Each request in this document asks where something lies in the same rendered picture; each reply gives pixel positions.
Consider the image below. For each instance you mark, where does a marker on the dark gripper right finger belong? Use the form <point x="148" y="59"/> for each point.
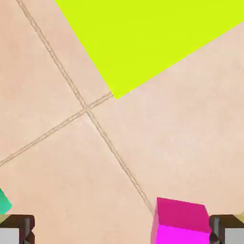
<point x="226" y="226"/>

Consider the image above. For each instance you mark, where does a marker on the small magenta cube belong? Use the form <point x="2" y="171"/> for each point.
<point x="179" y="221"/>

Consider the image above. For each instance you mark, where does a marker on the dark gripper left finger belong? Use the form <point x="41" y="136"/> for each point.
<point x="13" y="226"/>

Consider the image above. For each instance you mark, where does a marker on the large yellow-green box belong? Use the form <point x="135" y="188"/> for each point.
<point x="148" y="38"/>

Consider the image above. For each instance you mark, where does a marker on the small teal cube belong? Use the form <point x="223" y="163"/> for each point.
<point x="3" y="203"/>

